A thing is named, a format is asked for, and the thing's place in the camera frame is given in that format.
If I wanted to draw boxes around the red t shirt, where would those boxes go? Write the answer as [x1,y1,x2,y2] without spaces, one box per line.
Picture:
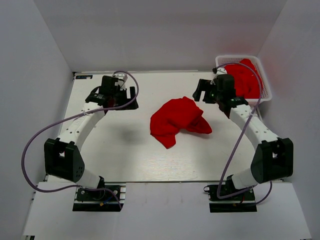
[149,96,212,149]

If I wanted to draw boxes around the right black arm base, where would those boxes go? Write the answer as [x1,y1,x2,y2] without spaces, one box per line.
[203,184,257,213]

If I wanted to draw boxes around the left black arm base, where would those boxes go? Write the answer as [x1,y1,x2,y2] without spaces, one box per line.
[72,183,126,213]

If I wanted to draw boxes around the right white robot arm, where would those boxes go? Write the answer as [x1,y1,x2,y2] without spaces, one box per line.
[192,74,294,200]

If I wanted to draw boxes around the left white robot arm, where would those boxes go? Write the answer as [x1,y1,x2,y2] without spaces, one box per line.
[44,71,139,200]

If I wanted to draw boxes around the red t shirts pile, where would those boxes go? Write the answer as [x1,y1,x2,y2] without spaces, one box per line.
[224,64,260,99]

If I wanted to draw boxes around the blue table label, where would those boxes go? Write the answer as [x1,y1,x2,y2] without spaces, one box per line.
[75,75,93,80]

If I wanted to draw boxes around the white plastic basket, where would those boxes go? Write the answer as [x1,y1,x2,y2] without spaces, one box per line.
[215,55,272,106]

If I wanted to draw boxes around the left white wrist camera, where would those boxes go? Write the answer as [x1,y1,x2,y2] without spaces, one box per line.
[112,73,128,90]

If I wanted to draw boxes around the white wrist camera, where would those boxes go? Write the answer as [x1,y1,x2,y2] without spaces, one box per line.
[112,73,128,90]
[210,67,227,85]

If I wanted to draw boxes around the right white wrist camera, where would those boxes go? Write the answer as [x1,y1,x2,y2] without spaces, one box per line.
[210,67,227,85]

